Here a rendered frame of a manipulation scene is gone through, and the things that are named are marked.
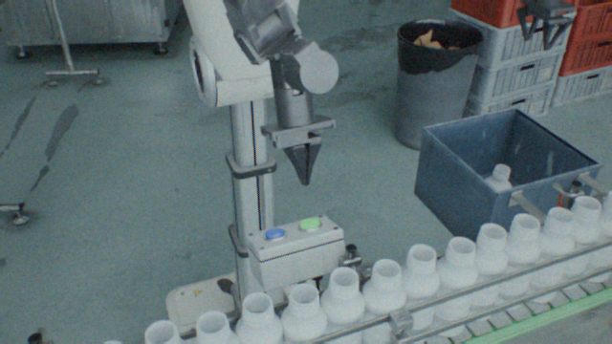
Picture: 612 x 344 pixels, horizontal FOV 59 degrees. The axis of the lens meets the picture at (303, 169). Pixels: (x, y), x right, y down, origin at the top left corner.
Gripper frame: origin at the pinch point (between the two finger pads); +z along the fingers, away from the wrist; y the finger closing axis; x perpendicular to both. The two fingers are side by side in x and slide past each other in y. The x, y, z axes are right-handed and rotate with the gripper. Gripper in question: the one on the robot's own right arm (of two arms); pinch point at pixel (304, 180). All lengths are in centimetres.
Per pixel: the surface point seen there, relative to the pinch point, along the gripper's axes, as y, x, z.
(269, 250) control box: -8.4, -3.9, 8.3
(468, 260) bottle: 15.2, -19.7, 10.4
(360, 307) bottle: -0.9, -18.1, 13.1
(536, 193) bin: 62, 18, 23
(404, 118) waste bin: 126, 185, 40
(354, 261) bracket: 4.0, -6.4, 12.7
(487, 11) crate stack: 172, 169, -12
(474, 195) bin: 50, 25, 22
